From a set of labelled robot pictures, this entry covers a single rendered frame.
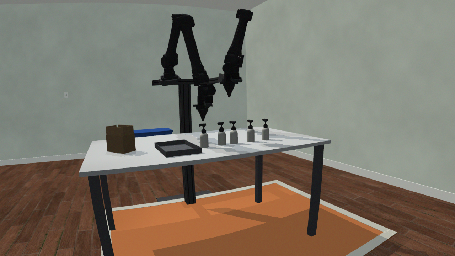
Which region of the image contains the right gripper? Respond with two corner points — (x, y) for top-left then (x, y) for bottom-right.
(193, 104), (209, 121)

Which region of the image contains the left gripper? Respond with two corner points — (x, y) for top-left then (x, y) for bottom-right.
(220, 82), (238, 97)

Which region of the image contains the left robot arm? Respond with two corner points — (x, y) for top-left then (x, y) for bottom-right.
(222, 9), (253, 83)

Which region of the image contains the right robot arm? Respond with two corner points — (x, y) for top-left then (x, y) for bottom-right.
(161, 14), (216, 107)

